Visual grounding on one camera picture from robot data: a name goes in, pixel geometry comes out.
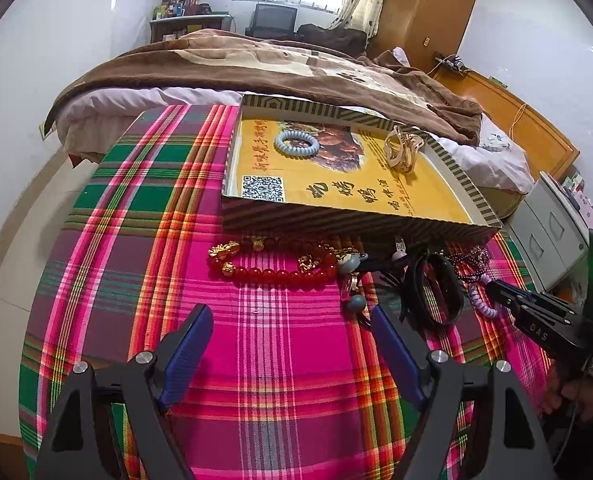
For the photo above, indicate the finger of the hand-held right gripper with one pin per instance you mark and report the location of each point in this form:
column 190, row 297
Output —
column 511, row 296

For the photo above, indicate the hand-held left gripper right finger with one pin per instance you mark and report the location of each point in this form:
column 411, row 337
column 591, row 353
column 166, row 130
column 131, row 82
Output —
column 394, row 345

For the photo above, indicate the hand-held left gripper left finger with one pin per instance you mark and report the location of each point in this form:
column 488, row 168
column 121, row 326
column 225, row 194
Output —
column 189, row 347

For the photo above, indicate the yellow printed cardboard box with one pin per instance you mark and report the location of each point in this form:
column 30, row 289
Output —
column 426, row 195

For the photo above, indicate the person's right hand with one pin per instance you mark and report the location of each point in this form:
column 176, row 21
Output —
column 556, row 395

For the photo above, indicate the white drawer cabinet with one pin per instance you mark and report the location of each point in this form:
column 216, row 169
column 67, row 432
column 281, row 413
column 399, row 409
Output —
column 551, row 235

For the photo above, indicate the pink plaid cloth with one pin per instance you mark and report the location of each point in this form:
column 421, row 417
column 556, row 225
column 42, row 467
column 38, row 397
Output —
column 286, row 360

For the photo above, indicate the wooden headboard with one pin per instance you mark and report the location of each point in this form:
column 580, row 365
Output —
column 531, row 125

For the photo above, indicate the power strip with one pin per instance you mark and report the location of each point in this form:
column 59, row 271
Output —
column 449, row 62

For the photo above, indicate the brown blanket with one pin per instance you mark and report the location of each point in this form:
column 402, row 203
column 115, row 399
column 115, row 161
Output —
column 226, row 57

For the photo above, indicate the wooden wardrobe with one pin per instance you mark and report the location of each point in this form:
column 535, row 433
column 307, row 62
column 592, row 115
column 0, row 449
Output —
column 426, row 5

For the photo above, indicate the dark brown cloth pile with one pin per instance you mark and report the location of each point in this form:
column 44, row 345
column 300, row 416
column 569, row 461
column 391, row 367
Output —
column 331, row 37

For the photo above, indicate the wooden shelf desk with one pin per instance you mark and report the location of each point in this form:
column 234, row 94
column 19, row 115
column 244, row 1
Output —
column 186, row 25

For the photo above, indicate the black television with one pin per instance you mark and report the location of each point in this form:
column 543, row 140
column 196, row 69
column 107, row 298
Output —
column 275, row 19

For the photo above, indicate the row of bottles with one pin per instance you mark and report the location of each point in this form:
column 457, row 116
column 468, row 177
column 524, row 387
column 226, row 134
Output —
column 176, row 5

